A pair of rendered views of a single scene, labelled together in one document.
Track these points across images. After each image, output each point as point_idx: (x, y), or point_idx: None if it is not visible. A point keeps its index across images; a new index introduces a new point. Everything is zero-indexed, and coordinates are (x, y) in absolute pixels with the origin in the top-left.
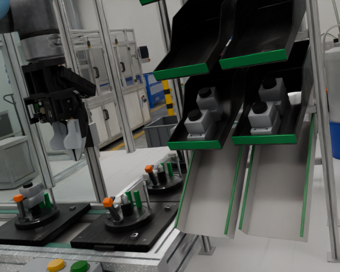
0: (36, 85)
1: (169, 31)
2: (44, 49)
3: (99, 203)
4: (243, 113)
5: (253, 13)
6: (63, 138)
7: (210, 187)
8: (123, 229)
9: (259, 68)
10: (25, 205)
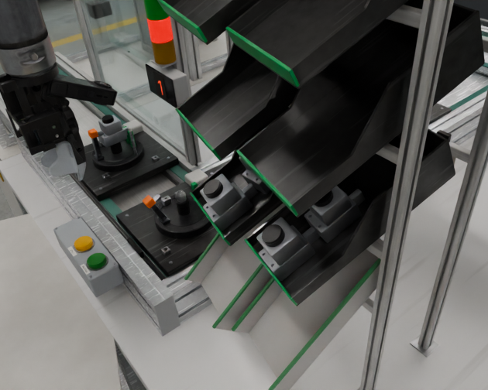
0: (11, 105)
1: None
2: (14, 67)
3: (187, 162)
4: (286, 206)
5: (385, 43)
6: None
7: (245, 251)
8: (164, 232)
9: None
10: (101, 141)
